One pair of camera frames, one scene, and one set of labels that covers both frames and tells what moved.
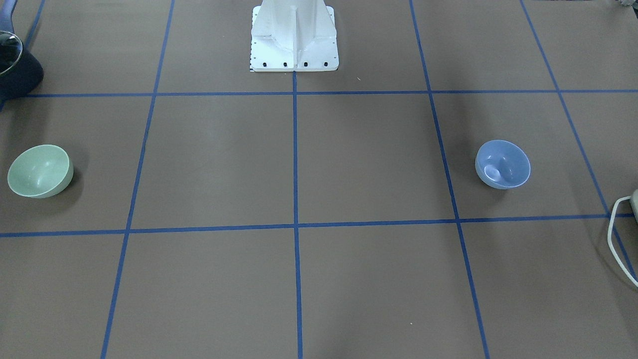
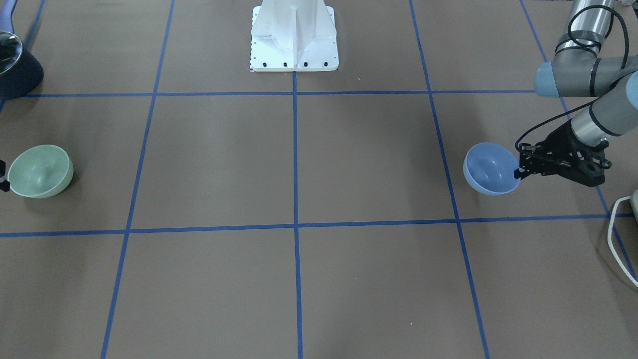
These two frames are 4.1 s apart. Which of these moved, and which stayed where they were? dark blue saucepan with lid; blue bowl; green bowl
Moved: blue bowl
Stayed: green bowl; dark blue saucepan with lid
